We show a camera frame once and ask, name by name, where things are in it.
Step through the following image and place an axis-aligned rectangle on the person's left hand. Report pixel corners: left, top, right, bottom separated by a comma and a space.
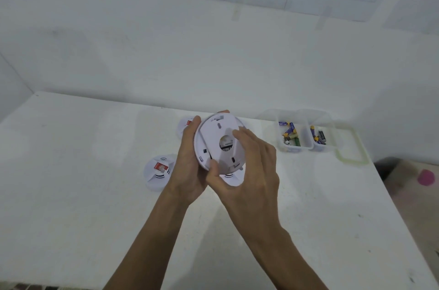
168, 109, 231, 205

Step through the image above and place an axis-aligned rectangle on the person's right hand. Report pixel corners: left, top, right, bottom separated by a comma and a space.
205, 128, 287, 242

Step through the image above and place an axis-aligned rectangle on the person's left forearm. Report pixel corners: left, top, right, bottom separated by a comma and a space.
102, 190, 191, 290

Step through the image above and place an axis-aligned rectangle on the cream fabric with pink dots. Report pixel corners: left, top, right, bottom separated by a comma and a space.
375, 157, 439, 232

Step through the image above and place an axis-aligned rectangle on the pile of assorted batteries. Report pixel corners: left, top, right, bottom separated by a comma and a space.
278, 121, 302, 147

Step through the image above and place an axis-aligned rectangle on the clear lid with green rim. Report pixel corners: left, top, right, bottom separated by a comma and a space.
336, 125, 371, 166

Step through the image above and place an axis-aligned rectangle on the clear plastic container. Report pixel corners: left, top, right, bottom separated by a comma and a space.
259, 109, 315, 154
298, 109, 340, 153

